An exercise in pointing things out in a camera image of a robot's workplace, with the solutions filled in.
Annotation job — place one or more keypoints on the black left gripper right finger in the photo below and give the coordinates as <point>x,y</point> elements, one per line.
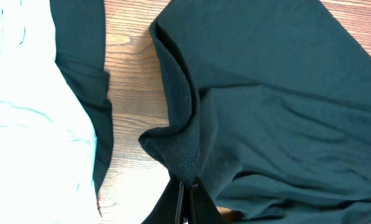
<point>201,207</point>

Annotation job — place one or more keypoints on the black t-shirt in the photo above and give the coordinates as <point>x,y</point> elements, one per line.
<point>269,105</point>

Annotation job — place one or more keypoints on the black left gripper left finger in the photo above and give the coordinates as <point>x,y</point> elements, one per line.
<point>168,209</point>

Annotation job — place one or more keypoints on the black garment under blue one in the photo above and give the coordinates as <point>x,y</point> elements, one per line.
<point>80,33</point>

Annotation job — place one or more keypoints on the light blue garment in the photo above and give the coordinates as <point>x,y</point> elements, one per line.
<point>47,141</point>

